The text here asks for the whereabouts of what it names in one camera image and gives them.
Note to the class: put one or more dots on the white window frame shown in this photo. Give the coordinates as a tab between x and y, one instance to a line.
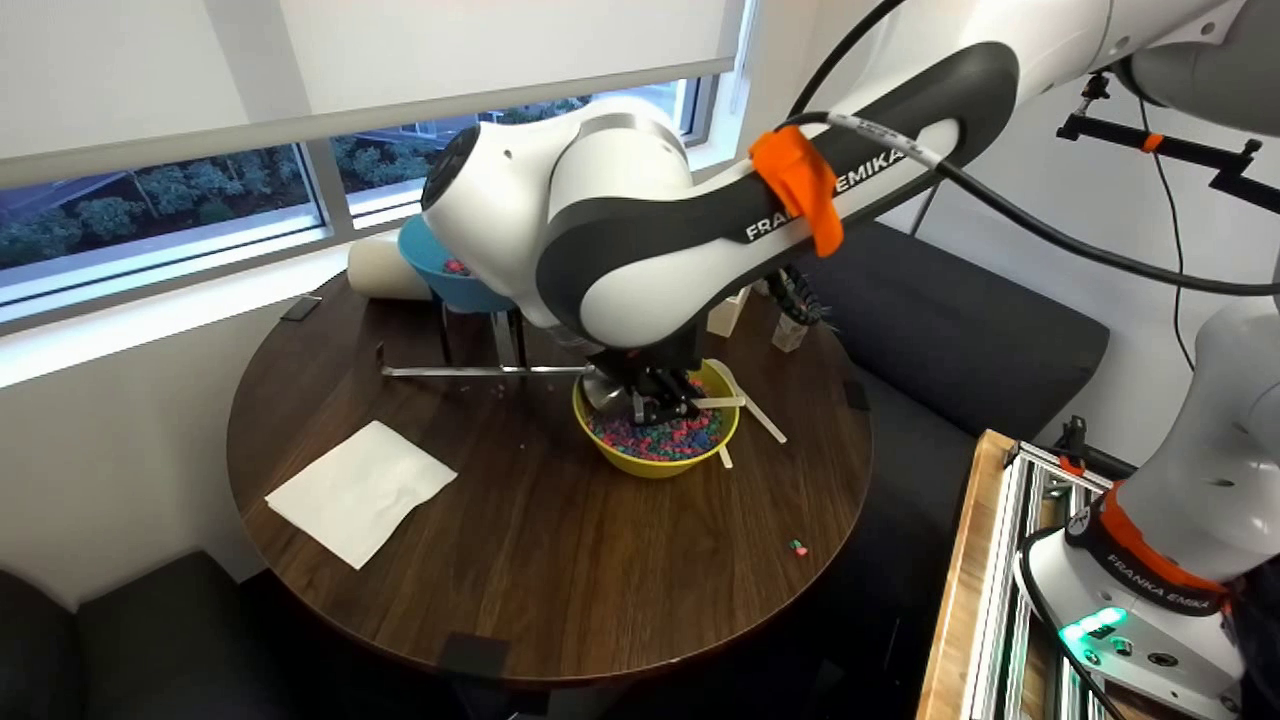
325	186

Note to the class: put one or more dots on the white plastic spoon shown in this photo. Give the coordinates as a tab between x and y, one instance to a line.
724	459
724	400
767	422

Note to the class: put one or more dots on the black couch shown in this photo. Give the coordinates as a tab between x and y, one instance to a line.
985	332

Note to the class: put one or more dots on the light wooden board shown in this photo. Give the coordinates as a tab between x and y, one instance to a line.
953	587

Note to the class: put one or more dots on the black clamp knob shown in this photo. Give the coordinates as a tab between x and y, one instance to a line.
1070	436

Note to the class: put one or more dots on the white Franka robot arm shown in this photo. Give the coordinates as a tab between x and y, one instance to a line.
640	252

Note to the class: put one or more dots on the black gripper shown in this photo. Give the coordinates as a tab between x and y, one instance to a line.
652	366

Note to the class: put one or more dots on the white square napkin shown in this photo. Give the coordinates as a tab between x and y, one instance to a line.
363	491

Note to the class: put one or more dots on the black ottoman seat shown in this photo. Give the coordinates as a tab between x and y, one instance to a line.
133	640

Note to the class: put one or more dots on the colourful beads in yellow bowl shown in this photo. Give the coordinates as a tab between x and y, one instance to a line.
666	442

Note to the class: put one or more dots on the white window blind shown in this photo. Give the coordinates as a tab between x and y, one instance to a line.
264	52

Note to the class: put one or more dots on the small pale wooden block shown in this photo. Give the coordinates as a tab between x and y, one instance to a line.
788	337

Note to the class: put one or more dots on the round dark wooden table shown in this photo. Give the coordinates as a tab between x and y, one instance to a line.
561	562

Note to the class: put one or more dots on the metal ladle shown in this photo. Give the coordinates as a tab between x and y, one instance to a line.
464	373

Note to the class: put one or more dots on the blue bowl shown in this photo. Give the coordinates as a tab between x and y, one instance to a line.
442	281

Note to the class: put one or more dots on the black bowl stand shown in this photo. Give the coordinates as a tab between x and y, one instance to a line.
505	340

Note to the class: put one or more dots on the yellow bowl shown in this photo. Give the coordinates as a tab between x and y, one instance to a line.
652	460

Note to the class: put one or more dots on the small loose bead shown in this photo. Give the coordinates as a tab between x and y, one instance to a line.
796	548

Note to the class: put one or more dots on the aluminium frame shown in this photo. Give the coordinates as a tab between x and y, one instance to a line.
1023	572

